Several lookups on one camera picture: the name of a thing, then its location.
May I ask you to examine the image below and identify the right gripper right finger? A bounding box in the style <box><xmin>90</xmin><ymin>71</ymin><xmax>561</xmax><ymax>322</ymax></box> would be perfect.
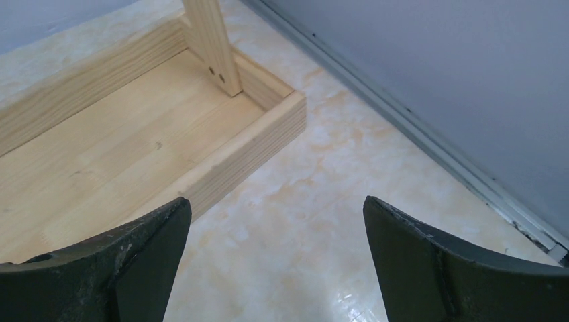
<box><xmin>363</xmin><ymin>196</ymin><xmax>568</xmax><ymax>321</ymax></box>

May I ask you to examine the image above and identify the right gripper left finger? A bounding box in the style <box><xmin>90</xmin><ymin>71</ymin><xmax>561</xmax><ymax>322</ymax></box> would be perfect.
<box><xmin>1</xmin><ymin>197</ymin><xmax>192</xmax><ymax>321</ymax></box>

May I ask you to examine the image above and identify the wooden hanger rack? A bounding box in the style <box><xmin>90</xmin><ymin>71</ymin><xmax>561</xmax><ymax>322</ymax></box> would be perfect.
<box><xmin>1</xmin><ymin>1</ymin><xmax>307</xmax><ymax>264</ymax></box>

